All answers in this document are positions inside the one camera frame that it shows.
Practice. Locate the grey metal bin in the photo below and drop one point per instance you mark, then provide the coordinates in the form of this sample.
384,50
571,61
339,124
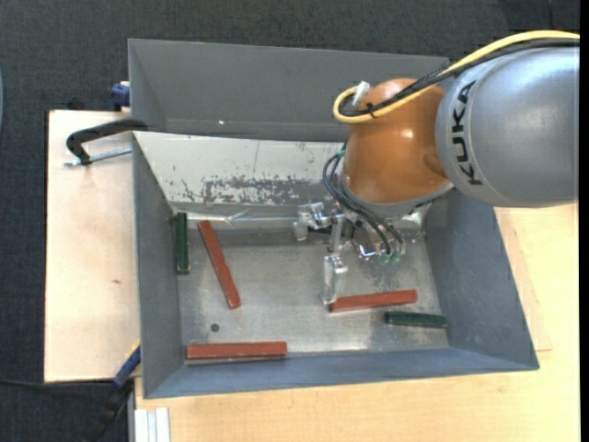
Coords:
276,283

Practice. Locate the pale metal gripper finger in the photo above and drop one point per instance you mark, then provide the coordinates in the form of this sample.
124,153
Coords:
309,214
334,279

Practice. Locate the pale wood board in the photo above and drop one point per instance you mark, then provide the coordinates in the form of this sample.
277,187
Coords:
89,256

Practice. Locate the dark green flat block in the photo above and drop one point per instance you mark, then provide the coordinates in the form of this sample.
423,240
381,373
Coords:
182,243
415,319

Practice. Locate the red-brown flat block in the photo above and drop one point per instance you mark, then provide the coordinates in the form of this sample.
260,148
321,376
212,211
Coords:
373,300
235,350
220,265

